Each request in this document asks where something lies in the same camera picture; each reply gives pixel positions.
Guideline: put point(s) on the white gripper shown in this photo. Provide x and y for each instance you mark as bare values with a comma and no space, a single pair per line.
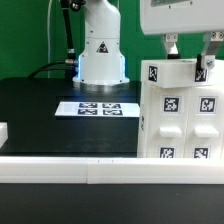
185,16

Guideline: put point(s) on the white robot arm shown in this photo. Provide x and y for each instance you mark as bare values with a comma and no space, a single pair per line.
101,64

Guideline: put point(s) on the white cabinet top block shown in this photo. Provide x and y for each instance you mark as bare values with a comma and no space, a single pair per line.
180,73

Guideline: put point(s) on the white U-shaped fence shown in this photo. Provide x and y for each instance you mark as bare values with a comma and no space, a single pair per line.
110,170

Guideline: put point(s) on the white marker base plate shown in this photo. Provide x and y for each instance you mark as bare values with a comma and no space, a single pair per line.
97,109

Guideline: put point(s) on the white cabinet door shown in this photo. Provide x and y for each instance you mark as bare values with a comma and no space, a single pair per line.
205,126
167,121

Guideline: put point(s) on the white cabinet body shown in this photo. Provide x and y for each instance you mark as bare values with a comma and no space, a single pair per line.
142,134

